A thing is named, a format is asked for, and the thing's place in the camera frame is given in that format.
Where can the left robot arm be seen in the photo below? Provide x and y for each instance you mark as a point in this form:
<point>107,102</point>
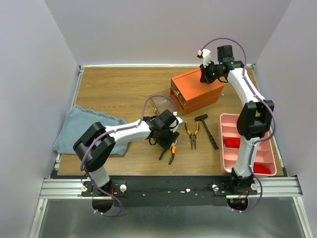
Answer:
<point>95,146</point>

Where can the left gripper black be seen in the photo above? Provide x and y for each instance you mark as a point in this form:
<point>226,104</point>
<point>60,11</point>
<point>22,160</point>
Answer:
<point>166,144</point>

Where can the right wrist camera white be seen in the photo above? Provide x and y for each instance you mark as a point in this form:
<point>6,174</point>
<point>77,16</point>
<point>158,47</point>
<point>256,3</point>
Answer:
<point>206,56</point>

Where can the yellow long nose pliers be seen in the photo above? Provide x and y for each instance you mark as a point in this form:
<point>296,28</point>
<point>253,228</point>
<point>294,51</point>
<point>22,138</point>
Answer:
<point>192,135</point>

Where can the orange combination pliers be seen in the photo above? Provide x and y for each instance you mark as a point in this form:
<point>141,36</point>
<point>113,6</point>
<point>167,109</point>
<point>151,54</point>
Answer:
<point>172,149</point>

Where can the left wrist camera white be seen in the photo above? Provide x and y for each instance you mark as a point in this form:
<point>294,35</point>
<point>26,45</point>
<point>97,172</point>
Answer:
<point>176,123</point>

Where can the red cloth in tray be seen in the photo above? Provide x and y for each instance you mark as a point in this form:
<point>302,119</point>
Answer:
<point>232,142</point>

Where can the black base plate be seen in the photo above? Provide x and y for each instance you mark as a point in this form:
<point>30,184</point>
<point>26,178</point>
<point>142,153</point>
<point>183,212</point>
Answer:
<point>159,191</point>

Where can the black rubber mallet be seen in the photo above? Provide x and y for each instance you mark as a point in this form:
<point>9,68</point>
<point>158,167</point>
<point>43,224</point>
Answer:
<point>211,138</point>

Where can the blue denim cloth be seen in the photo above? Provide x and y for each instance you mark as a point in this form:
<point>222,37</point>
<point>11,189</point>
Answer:
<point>77,121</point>

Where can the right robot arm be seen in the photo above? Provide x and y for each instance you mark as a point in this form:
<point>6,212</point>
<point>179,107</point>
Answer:
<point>256,115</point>

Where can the orange drawer cabinet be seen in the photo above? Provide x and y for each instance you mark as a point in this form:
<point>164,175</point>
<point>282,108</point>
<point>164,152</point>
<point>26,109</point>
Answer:
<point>190,94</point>

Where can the red cloth near tray front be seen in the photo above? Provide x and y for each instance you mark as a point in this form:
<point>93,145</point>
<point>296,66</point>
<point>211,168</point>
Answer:
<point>261,169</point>

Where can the pink compartment tray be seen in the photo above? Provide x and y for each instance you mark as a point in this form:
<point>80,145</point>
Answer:
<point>228,156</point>

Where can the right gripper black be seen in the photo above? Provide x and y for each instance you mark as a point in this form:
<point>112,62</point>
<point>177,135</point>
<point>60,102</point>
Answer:
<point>205,75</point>

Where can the aluminium rail frame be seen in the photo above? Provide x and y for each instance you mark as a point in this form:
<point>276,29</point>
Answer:
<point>269,187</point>

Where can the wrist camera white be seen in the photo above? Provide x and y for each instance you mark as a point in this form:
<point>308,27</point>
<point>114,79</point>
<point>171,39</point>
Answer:
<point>176,123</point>
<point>206,56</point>

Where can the clear top drawer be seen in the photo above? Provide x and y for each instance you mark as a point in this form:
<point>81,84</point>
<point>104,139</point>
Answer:
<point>160,104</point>

